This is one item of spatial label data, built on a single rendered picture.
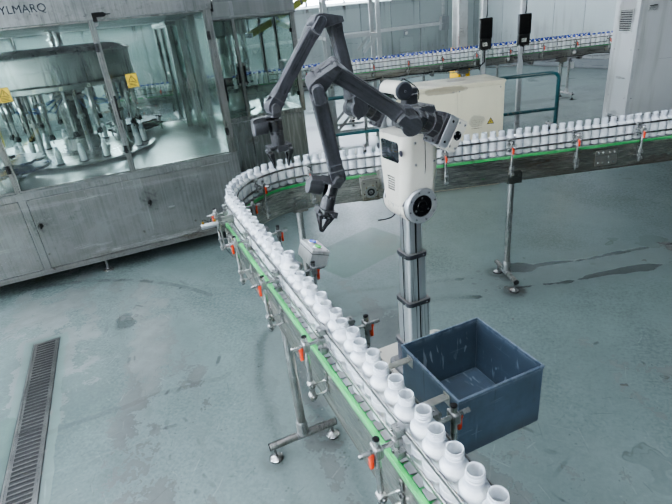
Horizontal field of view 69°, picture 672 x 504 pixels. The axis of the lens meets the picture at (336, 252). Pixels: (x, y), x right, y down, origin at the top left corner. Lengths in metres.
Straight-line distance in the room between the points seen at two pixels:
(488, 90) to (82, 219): 4.29
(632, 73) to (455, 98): 2.38
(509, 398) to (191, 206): 3.86
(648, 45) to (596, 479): 5.61
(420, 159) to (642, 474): 1.70
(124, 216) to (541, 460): 3.85
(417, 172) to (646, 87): 5.54
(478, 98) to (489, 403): 4.62
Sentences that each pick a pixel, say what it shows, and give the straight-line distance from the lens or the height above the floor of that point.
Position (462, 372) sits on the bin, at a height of 0.73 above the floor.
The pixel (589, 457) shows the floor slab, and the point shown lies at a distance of 2.74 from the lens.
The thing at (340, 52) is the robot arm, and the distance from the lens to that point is 2.20.
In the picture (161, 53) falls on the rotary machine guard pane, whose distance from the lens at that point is 4.73.
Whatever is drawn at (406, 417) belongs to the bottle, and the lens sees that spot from 1.18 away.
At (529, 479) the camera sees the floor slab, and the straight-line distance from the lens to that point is 2.58.
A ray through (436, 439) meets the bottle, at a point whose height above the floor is 1.15.
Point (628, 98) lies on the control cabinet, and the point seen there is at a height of 0.71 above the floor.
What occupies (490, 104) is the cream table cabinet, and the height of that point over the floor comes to 0.93.
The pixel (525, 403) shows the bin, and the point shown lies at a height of 0.83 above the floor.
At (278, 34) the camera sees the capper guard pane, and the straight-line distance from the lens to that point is 6.93.
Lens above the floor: 1.94
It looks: 25 degrees down
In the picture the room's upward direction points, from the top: 6 degrees counter-clockwise
